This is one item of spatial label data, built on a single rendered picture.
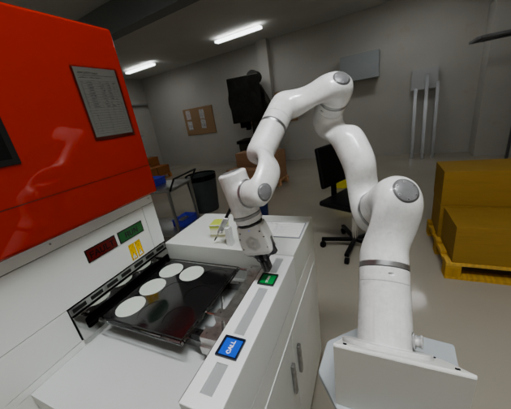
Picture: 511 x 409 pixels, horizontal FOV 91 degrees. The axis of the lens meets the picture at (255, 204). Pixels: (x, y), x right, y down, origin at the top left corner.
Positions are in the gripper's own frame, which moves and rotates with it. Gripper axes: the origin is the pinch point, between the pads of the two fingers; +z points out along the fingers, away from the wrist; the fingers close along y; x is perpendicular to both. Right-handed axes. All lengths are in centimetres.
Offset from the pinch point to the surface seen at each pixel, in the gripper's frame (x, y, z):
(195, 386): -36.4, -4.3, 4.8
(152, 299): -12.4, -42.7, 3.1
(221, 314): -12.8, -13.6, 8.4
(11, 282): -38, -54, -24
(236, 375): -31.7, 2.9, 6.4
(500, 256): 148, 99, 102
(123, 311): -20, -49, 2
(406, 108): 643, 107, 22
